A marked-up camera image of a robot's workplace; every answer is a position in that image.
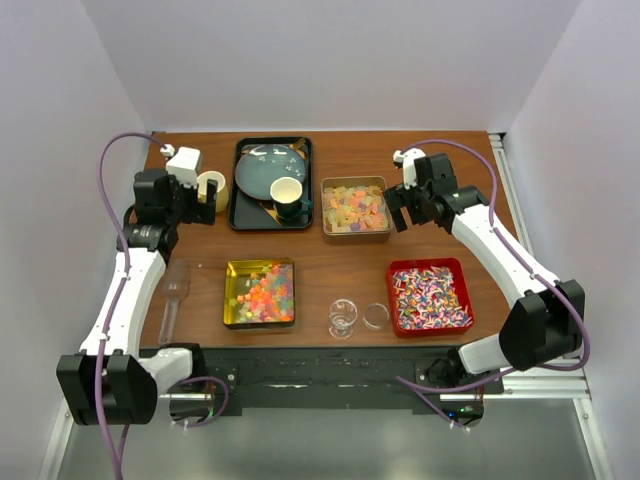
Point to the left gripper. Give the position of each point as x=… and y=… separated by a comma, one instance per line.
x=201, y=213

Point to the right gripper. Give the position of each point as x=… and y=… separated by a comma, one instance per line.
x=398, y=197

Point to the silver tin of gummies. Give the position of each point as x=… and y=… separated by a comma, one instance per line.
x=354, y=210

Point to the red tin of lollipops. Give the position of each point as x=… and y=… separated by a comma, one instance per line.
x=428, y=297

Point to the clear plastic scoop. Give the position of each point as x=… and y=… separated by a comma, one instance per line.
x=175, y=288

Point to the gold tin of star candies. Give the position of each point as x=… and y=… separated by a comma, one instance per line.
x=259, y=294

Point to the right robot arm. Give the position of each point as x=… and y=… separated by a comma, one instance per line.
x=545, y=320

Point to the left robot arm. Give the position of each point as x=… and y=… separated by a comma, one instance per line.
x=107, y=379

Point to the yellow mug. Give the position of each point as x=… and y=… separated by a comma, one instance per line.
x=222, y=194

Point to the black tray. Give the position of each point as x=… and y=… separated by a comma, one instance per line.
x=248, y=214

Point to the dark teal plate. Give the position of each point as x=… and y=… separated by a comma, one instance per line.
x=263, y=164

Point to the dark green cup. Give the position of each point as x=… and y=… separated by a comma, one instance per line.
x=288, y=200

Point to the clear glass lid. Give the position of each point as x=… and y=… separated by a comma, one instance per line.
x=376, y=316

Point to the glass goblet jar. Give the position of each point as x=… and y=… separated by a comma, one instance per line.
x=343, y=314

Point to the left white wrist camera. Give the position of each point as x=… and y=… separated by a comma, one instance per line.
x=184, y=163

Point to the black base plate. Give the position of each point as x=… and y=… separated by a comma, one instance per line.
x=343, y=378

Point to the aluminium frame rail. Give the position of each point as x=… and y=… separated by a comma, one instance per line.
x=540, y=390

